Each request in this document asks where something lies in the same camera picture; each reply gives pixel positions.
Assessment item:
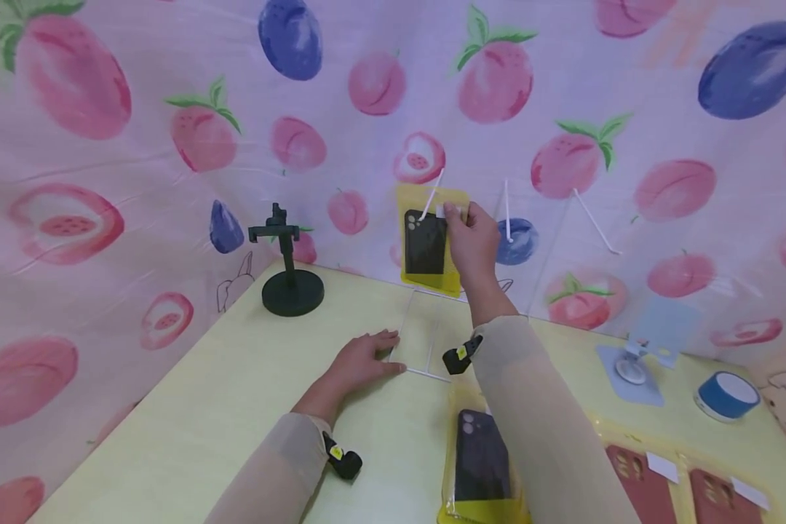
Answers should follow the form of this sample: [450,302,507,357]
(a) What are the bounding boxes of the yellow packet black phone case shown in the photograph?
[437,384,533,524]
[395,183,472,298]

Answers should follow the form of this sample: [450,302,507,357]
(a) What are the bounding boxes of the person's right hand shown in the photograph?
[443,201,503,293]

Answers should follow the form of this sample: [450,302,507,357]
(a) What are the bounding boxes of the blue round speaker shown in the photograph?
[694,370,761,424]

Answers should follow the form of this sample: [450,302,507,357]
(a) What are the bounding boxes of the person's left forearm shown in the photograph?
[203,375,352,524]

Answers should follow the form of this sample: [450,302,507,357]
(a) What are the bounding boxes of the person's right forearm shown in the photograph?
[466,277,643,524]

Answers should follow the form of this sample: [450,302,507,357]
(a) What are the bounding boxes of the black wrist band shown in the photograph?
[442,333,485,376]
[322,431,364,481]

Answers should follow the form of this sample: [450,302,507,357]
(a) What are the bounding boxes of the person's left hand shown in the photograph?
[327,329,408,405]

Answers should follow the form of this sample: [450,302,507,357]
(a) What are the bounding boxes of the yellow packet red phone case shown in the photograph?
[595,428,688,524]
[677,457,782,524]

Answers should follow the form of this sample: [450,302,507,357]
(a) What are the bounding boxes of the clear acrylic display rack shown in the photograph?
[386,168,624,384]

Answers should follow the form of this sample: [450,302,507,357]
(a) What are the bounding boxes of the light blue phone stand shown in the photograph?
[595,294,703,408]

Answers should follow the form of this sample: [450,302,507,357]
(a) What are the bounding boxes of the black phone stand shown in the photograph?
[247,202,327,318]

